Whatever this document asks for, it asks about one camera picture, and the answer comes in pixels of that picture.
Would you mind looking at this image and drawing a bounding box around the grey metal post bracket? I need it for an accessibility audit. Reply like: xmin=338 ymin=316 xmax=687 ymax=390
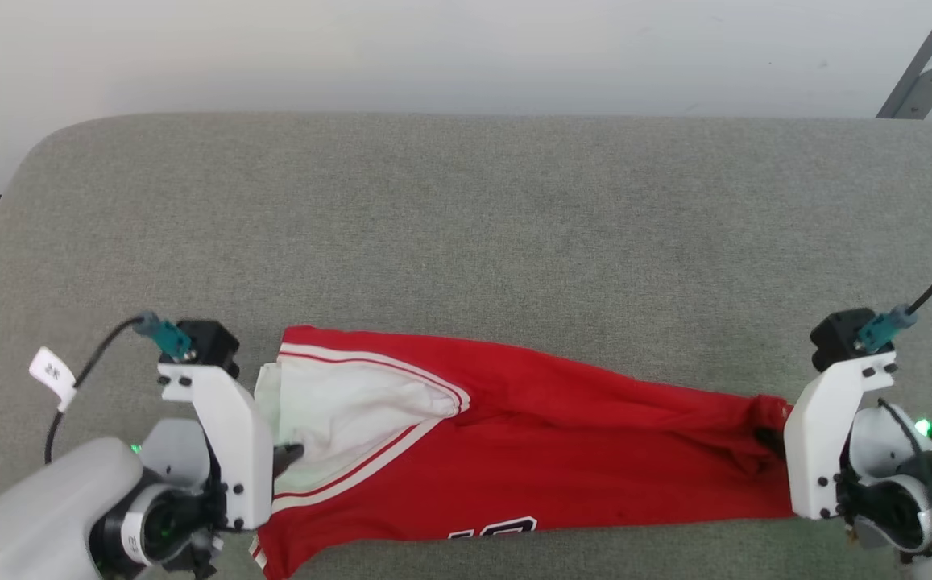
xmin=899 ymin=66 xmax=932 ymax=120

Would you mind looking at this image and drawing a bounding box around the cable with teal connector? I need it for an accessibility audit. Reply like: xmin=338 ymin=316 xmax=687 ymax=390
xmin=44 ymin=313 xmax=194 ymax=466
xmin=856 ymin=230 xmax=932 ymax=354

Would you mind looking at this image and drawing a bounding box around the white cable label tag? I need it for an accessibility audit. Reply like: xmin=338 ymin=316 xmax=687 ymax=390
xmin=28 ymin=346 xmax=78 ymax=413

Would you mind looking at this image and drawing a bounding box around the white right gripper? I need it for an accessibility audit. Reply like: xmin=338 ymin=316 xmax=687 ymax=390
xmin=755 ymin=351 xmax=932 ymax=553

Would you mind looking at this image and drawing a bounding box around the right cable with teal connector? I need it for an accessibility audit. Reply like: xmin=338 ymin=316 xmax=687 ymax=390
xmin=856 ymin=230 xmax=932 ymax=354

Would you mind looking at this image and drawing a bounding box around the left cable with teal connector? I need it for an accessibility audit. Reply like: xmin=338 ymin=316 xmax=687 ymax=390
xmin=44 ymin=313 xmax=194 ymax=466

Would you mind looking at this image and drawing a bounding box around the grey fabric sofa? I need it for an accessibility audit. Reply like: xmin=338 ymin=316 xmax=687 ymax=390
xmin=0 ymin=113 xmax=932 ymax=580

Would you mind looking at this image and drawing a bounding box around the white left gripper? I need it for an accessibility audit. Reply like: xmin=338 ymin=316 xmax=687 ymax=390
xmin=114 ymin=362 xmax=306 ymax=578

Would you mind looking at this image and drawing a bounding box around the grey metal wall post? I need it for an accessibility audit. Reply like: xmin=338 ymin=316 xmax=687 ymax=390
xmin=876 ymin=0 xmax=932 ymax=120

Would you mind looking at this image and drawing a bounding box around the red and white basketball jersey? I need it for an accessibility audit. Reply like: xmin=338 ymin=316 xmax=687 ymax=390
xmin=250 ymin=325 xmax=797 ymax=580

